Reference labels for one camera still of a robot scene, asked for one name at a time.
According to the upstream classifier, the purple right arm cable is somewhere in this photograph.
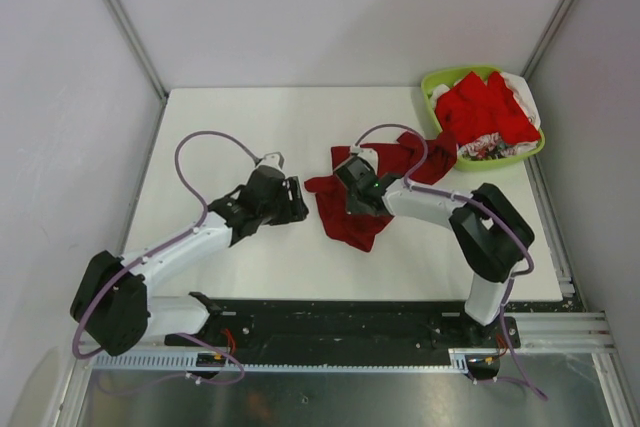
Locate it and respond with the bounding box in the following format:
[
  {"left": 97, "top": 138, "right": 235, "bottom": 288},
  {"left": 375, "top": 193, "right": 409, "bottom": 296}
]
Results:
[{"left": 352, "top": 123, "right": 548, "bottom": 402}]

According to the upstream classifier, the bright red shirt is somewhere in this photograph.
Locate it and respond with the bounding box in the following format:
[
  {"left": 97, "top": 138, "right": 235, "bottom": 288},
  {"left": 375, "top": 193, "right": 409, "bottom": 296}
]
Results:
[{"left": 435, "top": 71, "right": 541, "bottom": 146}]

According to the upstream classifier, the grey slotted cable duct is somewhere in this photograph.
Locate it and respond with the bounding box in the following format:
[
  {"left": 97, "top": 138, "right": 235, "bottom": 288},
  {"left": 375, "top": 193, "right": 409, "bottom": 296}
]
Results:
[{"left": 90, "top": 349, "right": 488, "bottom": 374}]

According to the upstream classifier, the corner aluminium post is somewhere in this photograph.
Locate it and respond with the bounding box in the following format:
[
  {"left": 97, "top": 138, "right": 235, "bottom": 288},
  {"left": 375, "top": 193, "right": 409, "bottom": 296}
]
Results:
[
  {"left": 521, "top": 0, "right": 578, "bottom": 79},
  {"left": 102, "top": 0, "right": 168, "bottom": 102}
]

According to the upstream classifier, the white floral shirt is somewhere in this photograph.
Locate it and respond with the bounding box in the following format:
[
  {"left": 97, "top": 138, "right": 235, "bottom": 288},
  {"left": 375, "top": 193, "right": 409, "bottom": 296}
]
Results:
[{"left": 430, "top": 71, "right": 544, "bottom": 160}]

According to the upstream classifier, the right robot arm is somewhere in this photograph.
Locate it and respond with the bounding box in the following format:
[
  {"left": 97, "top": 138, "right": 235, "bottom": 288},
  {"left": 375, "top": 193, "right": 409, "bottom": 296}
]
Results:
[{"left": 334, "top": 154, "right": 535, "bottom": 348}]

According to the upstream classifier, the left corner aluminium post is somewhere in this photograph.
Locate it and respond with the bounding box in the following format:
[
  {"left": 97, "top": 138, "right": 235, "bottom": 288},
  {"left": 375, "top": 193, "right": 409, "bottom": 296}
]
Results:
[{"left": 102, "top": 0, "right": 168, "bottom": 102}]

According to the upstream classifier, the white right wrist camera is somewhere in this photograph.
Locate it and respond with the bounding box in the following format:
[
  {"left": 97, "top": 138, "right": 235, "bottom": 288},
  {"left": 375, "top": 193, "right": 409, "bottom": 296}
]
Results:
[{"left": 349, "top": 145, "right": 375, "bottom": 156}]

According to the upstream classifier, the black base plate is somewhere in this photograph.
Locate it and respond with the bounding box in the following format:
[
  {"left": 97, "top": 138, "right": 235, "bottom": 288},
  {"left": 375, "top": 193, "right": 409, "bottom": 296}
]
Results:
[{"left": 163, "top": 298, "right": 522, "bottom": 367}]

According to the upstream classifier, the dark red t-shirt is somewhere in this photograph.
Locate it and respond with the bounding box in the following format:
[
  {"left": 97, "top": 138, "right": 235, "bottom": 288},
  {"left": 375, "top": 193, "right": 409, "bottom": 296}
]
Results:
[{"left": 304, "top": 131, "right": 457, "bottom": 252}]

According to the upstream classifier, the green plastic basket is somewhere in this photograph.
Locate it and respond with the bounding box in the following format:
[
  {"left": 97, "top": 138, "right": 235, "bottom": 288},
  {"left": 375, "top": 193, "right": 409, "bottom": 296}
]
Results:
[{"left": 420, "top": 64, "right": 547, "bottom": 174}]

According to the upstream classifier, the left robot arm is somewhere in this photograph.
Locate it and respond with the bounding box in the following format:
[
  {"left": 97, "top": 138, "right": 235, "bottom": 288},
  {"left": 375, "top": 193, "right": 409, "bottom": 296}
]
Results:
[{"left": 70, "top": 165, "right": 309, "bottom": 356}]

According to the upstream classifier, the right corner aluminium post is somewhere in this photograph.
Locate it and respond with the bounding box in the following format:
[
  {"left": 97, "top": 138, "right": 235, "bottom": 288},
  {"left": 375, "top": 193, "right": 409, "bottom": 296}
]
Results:
[{"left": 521, "top": 0, "right": 578, "bottom": 79}]

